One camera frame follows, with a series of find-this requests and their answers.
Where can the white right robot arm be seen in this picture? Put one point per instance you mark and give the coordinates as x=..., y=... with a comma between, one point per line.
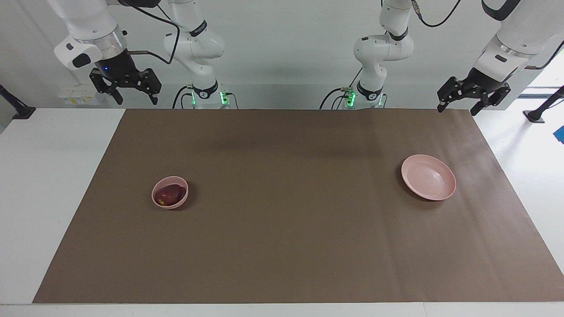
x=198, y=48

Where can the blue object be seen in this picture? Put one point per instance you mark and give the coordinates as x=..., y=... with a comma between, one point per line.
x=560, y=134

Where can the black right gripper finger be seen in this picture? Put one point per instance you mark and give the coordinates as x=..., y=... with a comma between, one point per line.
x=102, y=82
x=151, y=83

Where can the dark red apple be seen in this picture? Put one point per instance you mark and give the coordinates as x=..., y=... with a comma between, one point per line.
x=172, y=193

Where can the brown table mat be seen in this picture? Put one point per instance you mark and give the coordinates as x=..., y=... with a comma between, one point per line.
x=286, y=220

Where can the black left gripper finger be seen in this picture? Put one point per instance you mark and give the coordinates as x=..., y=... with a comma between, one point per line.
x=493, y=93
x=453, y=89

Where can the black camera stand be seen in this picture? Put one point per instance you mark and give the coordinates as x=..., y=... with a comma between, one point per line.
x=22, y=112
x=535, y=116

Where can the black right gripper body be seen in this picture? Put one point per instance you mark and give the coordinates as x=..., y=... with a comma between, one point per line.
x=116, y=68

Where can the white wall socket box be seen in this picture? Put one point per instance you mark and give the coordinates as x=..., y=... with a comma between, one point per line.
x=79, y=94

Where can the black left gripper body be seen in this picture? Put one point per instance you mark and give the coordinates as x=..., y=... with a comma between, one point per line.
x=481, y=81

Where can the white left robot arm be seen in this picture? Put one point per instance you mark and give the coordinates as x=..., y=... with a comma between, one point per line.
x=379, y=48

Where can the pink bowl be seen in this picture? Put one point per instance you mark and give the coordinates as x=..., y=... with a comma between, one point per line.
x=170, y=179

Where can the pink plate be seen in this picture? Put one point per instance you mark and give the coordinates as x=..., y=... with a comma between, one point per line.
x=429, y=178

